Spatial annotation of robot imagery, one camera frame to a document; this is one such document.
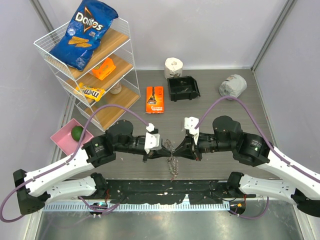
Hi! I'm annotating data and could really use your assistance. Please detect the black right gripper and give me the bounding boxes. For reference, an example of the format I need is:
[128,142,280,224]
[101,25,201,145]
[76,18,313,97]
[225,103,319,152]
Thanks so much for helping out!
[173,132,235,161]

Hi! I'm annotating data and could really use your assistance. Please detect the keys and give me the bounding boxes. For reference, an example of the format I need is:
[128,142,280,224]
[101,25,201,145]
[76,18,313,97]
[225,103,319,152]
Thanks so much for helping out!
[174,80,192,93]

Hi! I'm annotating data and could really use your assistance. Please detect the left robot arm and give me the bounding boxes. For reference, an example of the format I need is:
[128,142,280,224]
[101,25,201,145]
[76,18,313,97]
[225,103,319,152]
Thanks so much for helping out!
[13,120,171,215]

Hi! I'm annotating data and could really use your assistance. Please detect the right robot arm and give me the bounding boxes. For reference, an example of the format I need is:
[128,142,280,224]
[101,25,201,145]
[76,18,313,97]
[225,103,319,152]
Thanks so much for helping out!
[173,115,320,217]

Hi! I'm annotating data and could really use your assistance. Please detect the orange razor box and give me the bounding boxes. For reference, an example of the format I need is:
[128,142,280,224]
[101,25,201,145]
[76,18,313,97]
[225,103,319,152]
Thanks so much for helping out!
[145,86,165,114]

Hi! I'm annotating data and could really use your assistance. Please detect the black plastic storage bin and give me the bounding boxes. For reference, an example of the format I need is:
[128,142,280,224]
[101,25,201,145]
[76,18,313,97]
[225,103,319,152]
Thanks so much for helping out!
[167,76,201,102]

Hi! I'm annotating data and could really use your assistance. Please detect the grey wrapped paper bundle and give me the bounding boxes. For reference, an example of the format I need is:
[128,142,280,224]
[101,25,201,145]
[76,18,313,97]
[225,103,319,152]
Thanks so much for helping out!
[218,74,248,101]

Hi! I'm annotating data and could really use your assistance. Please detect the white toilet paper roll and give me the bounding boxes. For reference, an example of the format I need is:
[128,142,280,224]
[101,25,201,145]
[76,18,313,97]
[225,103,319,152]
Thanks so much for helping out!
[164,57,184,79]

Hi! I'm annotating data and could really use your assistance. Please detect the green lime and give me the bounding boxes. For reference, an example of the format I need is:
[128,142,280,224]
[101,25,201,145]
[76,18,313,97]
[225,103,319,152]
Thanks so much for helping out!
[71,125,84,142]

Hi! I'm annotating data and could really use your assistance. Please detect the yellow M&M candy bag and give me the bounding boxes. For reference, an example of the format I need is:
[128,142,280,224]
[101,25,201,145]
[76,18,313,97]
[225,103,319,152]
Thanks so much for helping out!
[75,82,106,102]

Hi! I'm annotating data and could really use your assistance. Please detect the pink plastic tray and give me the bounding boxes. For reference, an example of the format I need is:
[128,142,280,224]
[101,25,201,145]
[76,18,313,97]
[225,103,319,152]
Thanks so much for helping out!
[50,118,83,156]

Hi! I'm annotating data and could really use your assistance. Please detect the orange snack box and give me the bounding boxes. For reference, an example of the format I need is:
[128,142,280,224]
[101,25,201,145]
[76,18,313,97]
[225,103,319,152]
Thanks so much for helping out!
[90,57,116,81]

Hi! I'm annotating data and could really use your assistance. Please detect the blue Doritos chip bag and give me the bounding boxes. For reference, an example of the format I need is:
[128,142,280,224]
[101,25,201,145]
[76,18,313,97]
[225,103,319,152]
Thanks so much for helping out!
[49,0,119,71]

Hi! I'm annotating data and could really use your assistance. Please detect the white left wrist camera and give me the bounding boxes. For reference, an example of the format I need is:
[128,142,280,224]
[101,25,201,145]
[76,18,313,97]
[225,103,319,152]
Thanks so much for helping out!
[144,123,161,154]

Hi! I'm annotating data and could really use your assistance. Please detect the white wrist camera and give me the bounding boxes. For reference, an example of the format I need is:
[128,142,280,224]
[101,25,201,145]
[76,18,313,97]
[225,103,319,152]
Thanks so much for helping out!
[144,123,161,154]
[183,116,200,145]

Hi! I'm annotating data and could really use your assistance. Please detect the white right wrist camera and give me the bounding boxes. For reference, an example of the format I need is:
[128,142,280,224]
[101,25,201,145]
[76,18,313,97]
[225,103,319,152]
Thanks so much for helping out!
[183,116,200,145]

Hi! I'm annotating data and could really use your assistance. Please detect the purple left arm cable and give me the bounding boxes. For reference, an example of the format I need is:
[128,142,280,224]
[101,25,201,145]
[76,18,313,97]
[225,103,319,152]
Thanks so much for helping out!
[0,104,155,223]

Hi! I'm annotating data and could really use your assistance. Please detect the white wire wooden shelf rack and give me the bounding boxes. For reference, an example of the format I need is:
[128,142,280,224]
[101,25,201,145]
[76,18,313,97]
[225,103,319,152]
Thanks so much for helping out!
[34,18,141,118]

